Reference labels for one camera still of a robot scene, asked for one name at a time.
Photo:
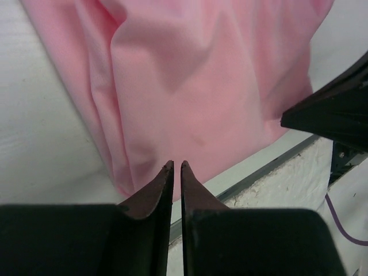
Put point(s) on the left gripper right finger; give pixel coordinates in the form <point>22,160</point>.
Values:
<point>218,240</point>

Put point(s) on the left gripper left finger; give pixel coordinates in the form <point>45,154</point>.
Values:
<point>130,238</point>

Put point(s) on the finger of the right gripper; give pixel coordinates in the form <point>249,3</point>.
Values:
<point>338,111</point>

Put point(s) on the pink t shirt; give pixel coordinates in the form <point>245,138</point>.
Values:
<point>202,81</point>

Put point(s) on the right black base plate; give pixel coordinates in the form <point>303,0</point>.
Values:
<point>344,158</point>

